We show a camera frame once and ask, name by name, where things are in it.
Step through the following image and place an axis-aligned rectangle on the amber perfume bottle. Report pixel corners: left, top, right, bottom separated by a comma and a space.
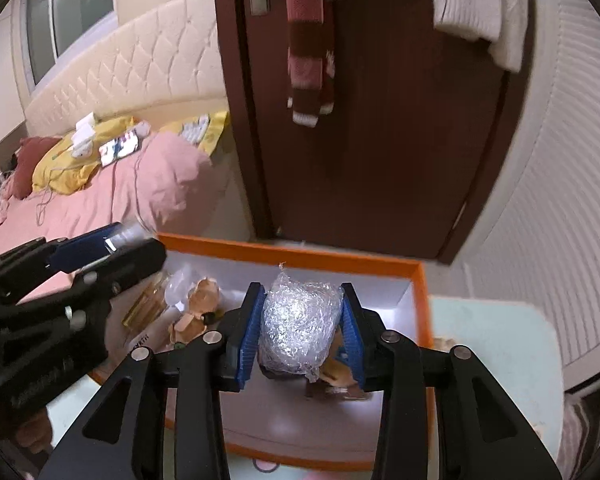
122, 272, 169, 334

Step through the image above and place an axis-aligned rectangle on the orange cardboard box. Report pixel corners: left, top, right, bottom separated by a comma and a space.
86, 231, 438, 474

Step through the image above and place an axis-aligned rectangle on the bubble wrap bundle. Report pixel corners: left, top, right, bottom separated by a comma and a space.
258, 270, 343, 382

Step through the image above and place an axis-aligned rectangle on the clear crystal heart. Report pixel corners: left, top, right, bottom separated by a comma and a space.
164, 264, 200, 312

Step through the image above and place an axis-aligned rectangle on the brown bear plush toy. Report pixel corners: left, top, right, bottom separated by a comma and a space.
304, 328, 372, 402

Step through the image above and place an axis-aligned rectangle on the person's left hand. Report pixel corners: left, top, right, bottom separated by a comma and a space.
15, 408, 53, 454

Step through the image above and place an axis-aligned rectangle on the silver cone ornament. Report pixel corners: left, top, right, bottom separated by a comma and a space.
104, 219, 155, 254

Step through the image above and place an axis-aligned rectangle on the yellow pillow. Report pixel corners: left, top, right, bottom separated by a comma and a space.
32, 110, 230, 195

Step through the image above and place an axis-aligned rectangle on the dark red pillow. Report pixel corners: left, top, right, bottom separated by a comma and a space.
12, 136, 60, 200

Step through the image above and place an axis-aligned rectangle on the small figurine in box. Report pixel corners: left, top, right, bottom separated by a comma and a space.
169, 278, 224, 349

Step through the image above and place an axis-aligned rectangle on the white charger adapter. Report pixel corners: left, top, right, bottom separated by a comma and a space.
70, 113, 97, 159

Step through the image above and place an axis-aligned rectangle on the pink blanket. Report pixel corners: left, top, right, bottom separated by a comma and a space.
0, 131, 214, 306

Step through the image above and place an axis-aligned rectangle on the smartphone on bed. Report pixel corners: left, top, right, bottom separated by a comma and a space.
99, 120, 151, 167

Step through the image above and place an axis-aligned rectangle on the white slatted wardrobe door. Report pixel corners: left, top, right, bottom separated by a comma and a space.
458, 0, 600, 383

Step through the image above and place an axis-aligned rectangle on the cream tufted headboard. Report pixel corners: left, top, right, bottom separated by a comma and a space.
24, 0, 226, 136

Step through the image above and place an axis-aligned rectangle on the dark red wooden door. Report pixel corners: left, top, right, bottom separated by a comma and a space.
215, 0, 519, 263

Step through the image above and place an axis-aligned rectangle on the red pink striped scarf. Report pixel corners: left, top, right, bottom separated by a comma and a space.
286, 0, 335, 128

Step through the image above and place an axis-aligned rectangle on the white knit sweater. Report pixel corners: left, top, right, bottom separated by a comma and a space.
434, 0, 529, 73

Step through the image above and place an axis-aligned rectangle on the window with grey frame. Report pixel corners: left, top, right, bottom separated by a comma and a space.
21, 0, 117, 90

